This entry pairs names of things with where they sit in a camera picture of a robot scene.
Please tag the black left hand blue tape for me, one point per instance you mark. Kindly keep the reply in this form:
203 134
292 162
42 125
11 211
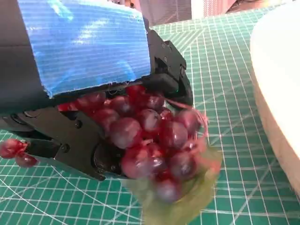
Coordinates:
82 47

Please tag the red toy grape bunch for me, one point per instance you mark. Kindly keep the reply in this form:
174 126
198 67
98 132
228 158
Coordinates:
150 122

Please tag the white plate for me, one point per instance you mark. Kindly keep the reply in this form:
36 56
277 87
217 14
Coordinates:
279 82

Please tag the green cutting mat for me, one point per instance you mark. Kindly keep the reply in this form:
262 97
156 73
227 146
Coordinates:
222 70

